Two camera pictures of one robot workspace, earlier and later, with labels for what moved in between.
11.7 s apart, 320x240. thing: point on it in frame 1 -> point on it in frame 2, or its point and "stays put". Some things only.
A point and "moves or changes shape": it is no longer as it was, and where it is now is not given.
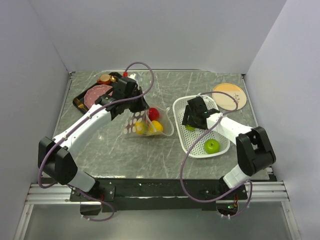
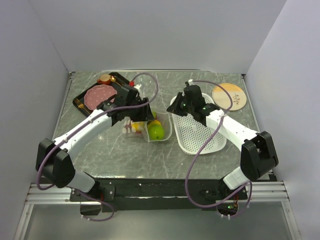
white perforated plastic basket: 193,139 stays put
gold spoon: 113,79 stays put
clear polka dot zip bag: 153,120 moves or changes shape
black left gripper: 142,106 -> 146,114
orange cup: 104,79 stays put
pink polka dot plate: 93,92 stays put
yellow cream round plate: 226,102 stays put
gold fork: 79,104 stays put
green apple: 212,146 -> 156,132
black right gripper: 188,112 -> 174,108
